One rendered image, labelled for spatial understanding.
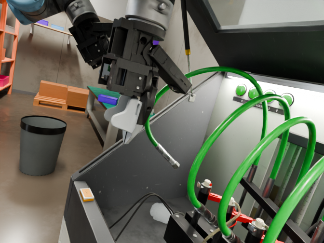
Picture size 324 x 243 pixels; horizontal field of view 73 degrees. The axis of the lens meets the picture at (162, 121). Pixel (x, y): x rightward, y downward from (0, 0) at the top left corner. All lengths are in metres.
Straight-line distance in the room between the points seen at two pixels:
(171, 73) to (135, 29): 0.10
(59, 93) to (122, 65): 5.73
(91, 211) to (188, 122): 0.50
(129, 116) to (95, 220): 0.35
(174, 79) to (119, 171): 0.51
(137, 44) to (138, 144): 0.50
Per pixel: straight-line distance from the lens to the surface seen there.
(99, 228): 0.62
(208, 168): 0.99
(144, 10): 0.37
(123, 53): 0.37
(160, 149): 0.62
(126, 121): 0.39
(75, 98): 5.60
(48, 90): 6.05
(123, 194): 0.90
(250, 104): 0.48
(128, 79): 0.36
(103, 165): 0.80
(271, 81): 0.83
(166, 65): 0.39
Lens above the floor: 1.35
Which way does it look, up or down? 11 degrees down
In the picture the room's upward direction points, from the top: 15 degrees clockwise
